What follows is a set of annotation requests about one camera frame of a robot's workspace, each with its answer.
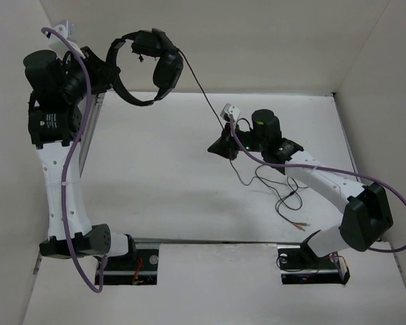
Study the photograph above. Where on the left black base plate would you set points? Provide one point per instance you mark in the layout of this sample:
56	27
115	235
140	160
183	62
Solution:
141	272

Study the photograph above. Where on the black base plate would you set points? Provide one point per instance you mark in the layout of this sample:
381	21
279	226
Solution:
141	272
298	267

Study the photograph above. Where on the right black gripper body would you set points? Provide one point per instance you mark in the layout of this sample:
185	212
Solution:
248	139

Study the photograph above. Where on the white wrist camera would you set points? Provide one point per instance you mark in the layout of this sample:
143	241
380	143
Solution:
66	29
230	114

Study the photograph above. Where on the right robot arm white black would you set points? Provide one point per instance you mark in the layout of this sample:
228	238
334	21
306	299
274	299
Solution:
366	214

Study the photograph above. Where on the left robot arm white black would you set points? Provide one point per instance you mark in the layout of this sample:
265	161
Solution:
58	111

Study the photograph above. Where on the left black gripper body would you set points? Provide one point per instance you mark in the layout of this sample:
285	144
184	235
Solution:
76	88

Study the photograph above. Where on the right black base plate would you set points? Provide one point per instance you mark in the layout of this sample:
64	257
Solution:
298	267

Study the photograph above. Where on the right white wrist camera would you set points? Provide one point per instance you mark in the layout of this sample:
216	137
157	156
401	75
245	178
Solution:
230	114

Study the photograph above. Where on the front aluminium rail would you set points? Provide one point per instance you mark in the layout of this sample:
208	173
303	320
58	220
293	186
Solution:
188	241

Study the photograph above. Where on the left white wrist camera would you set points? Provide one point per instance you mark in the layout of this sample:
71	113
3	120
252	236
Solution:
66	29

